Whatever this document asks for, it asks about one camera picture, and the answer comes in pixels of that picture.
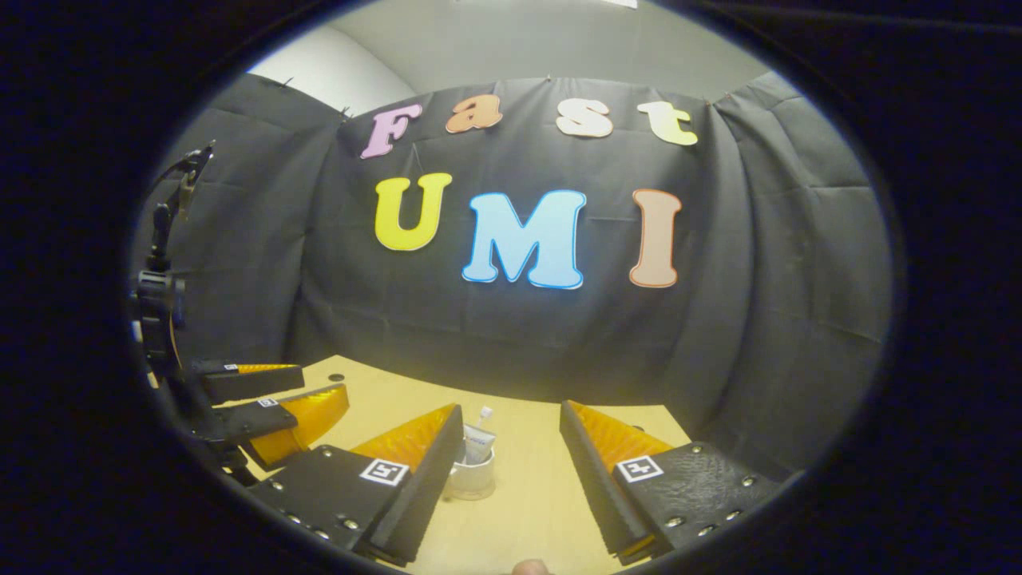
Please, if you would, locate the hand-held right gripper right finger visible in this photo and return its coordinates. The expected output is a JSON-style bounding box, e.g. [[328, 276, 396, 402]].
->
[[559, 399, 783, 566]]

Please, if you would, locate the wooden desktop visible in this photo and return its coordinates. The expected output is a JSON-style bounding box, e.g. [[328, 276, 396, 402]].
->
[[216, 354, 694, 575]]

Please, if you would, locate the black backdrop cloth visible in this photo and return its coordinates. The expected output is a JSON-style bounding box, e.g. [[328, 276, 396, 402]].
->
[[132, 70, 895, 480]]

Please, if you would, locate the white toothpaste tube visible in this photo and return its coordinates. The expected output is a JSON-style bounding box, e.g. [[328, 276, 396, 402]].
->
[[463, 425, 497, 466]]

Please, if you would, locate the white cup with wooden handle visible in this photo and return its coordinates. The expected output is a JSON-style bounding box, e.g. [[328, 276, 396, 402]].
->
[[444, 449, 497, 502]]

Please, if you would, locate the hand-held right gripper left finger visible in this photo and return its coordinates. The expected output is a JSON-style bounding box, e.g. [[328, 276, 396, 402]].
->
[[248, 402, 465, 569]]

